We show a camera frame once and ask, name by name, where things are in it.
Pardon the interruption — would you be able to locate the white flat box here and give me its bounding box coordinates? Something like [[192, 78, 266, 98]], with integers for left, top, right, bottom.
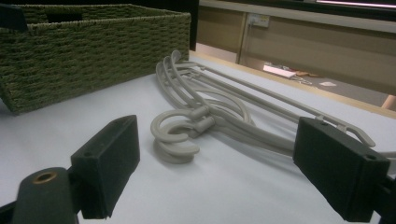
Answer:
[[262, 63, 297, 79]]

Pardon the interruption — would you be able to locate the green woven basket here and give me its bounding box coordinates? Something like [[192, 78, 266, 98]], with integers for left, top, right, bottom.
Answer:
[[0, 3, 192, 116]]

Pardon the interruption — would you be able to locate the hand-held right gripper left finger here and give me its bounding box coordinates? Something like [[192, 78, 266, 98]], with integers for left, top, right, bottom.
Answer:
[[70, 115, 141, 219]]

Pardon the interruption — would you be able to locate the wooden furniture leg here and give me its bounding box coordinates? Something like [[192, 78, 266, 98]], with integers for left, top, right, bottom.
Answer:
[[381, 94, 396, 112]]

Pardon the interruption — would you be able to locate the white wall socket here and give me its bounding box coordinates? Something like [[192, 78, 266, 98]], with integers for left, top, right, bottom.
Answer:
[[247, 12, 271, 29]]

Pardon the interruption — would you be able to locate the grey plastic clothes hanger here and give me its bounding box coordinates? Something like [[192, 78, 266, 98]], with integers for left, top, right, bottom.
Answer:
[[157, 57, 396, 158], [153, 62, 396, 175], [150, 49, 377, 148]]

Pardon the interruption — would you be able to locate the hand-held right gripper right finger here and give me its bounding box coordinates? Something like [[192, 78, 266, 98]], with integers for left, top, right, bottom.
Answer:
[[292, 117, 391, 223]]

